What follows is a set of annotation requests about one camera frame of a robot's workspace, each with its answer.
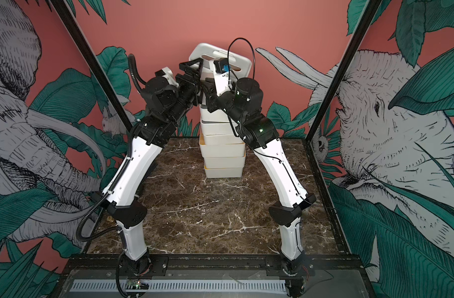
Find white box grey lid front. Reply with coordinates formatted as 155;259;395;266
200;104;229;123

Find white box grey lid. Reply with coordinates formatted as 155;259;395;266
200;104;229;123
200;121;233;135

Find pink white drip tissue box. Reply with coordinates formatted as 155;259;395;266
189;43;252;81

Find white box grey lid back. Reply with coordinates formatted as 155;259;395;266
200;121;233;135

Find white box bamboo lid corner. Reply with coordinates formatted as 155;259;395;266
199;135;245;158

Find large white box bamboo lid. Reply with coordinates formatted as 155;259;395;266
204;155;246;169

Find narrow white box bamboo lid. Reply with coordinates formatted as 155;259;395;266
202;132;243;146

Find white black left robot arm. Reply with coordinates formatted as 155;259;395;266
76;54;203;276

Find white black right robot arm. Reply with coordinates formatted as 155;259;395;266
203;78;316;276

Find white box yellow wood lid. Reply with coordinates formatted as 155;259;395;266
204;167;244;179

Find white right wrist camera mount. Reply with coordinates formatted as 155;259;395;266
209;58;231;96

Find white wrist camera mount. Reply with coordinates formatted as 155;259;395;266
155;67;179;88
209;58;231;96

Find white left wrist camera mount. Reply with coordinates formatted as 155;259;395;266
155;67;179;88

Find black left frame post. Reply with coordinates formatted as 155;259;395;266
51;1;136;135

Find black frame post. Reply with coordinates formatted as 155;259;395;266
306;0;382;144
51;1;136;135

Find black right frame post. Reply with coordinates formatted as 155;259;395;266
306;0;382;144

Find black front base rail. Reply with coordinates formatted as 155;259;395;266
59;254;367;284

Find white ribbed cable duct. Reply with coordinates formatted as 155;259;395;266
69;279;286;294

